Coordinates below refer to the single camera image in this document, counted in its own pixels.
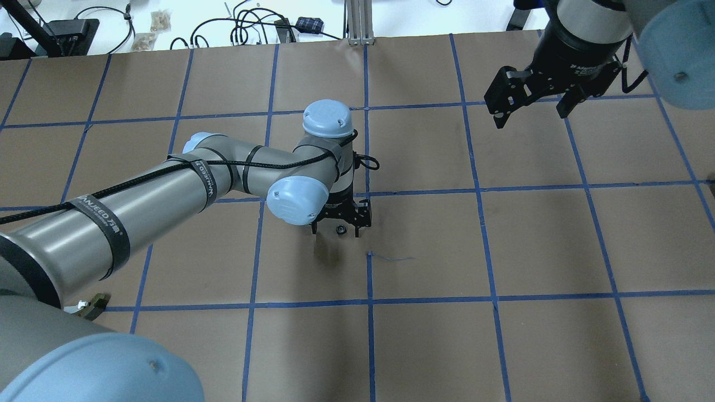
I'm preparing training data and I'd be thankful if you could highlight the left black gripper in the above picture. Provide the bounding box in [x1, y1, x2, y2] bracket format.
[311, 186, 372, 238]

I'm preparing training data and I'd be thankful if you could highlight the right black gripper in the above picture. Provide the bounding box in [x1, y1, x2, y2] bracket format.
[484, 59, 623, 130]

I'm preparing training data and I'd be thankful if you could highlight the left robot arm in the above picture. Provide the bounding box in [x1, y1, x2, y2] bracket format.
[2, 99, 372, 401]

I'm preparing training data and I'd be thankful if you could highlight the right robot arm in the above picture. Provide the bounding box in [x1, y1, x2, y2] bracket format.
[484, 1, 714, 129]

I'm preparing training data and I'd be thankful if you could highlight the black power adapter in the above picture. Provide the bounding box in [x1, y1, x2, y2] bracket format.
[505, 8, 531, 31]

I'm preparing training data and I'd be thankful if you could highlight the olive curved brake shoe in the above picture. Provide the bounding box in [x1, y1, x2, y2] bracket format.
[72, 293, 111, 322]

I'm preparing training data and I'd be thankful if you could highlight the white side table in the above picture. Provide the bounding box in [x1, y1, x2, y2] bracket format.
[21, 1, 549, 54]

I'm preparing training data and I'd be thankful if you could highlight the aluminium frame post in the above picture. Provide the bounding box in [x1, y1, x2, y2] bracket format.
[343, 0, 375, 46]

